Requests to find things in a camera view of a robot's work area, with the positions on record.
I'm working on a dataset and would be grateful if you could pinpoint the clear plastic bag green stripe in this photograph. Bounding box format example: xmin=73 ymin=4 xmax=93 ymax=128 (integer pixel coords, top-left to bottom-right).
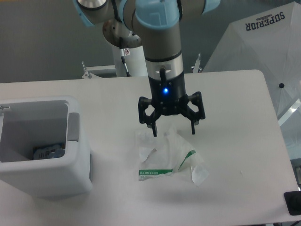
xmin=135 ymin=125 xmax=209 ymax=187

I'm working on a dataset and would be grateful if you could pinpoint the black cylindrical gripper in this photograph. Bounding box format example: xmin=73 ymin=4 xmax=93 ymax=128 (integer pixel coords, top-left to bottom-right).
xmin=137 ymin=71 xmax=206 ymax=137

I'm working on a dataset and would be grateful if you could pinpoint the left metal table clamp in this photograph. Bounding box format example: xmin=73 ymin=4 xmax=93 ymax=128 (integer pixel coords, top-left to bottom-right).
xmin=81 ymin=61 xmax=116 ymax=79

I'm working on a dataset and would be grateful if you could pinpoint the black cable on pedestal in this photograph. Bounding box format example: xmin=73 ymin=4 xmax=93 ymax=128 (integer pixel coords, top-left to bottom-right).
xmin=119 ymin=37 xmax=131 ymax=77

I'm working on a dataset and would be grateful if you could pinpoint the blue white wrapper in can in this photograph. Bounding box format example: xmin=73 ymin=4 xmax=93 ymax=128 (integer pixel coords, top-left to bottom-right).
xmin=32 ymin=143 xmax=65 ymax=160

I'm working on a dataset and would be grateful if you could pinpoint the right metal table clamp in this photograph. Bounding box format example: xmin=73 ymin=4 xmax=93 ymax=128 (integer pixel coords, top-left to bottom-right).
xmin=191 ymin=53 xmax=202 ymax=73

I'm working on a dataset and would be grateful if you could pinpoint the metal table clamp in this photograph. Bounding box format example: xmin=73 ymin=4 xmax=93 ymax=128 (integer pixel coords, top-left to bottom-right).
xmin=191 ymin=53 xmax=202 ymax=73
xmin=81 ymin=61 xmax=116 ymax=79

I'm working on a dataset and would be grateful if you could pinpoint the white umbrella with lettering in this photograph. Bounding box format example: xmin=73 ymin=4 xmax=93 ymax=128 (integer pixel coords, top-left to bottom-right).
xmin=204 ymin=2 xmax=301 ymax=118

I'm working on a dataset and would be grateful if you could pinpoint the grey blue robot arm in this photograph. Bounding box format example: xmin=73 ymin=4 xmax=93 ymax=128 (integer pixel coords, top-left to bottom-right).
xmin=73 ymin=0 xmax=220 ymax=135

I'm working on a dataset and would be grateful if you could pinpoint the black device at table corner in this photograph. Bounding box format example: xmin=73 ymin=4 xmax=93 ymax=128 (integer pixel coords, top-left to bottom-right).
xmin=284 ymin=191 xmax=301 ymax=216

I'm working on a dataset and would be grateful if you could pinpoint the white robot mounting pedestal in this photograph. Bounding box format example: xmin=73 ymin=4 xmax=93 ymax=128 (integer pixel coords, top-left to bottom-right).
xmin=102 ymin=19 xmax=149 ymax=78

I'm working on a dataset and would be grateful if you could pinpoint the white plastic trash can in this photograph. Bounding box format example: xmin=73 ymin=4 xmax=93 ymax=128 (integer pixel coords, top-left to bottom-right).
xmin=0 ymin=96 xmax=93 ymax=197

